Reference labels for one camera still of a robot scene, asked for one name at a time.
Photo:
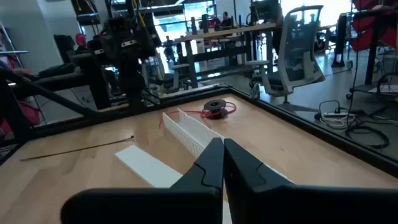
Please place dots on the white power strip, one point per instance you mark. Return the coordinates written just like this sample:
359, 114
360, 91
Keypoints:
337, 114

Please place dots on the white grey mesh office chair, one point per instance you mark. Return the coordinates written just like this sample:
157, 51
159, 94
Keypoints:
298, 40

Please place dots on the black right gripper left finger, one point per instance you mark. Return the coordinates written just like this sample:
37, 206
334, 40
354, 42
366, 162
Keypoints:
186, 205

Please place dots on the red panel structure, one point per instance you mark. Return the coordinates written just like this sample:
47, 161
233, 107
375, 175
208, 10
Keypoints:
363, 25

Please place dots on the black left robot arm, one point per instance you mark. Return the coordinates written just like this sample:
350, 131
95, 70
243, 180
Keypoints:
133, 87

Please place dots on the person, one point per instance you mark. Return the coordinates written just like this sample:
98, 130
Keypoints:
81, 43
169, 48
226, 20

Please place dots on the wooden desk black legs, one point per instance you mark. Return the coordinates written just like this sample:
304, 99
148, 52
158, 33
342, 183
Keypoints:
224, 32

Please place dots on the white duct cover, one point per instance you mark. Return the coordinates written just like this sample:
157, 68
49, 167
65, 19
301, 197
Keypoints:
146, 166

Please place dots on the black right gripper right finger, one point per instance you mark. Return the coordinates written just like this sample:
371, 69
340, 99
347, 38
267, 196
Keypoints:
280, 205

